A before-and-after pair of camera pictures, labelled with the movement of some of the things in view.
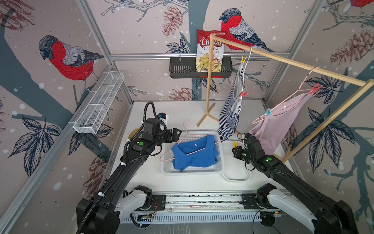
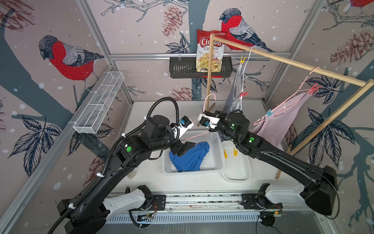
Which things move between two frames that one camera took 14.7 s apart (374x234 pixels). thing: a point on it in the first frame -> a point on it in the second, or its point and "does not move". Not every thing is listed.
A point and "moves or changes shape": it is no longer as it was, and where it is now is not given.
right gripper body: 241,154 -> 224,126
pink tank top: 269,130 does not move
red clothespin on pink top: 314,88 does not move
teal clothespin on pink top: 268,112 does not move
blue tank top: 198,150 moves or changes shape
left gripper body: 168,136 -> 176,146
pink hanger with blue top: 186,135 -> 203,111
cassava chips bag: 202,56 does not move
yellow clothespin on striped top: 242,60 does not move
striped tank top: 229,117 does not move
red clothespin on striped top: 243,93 does not move
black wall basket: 185,68 does not move
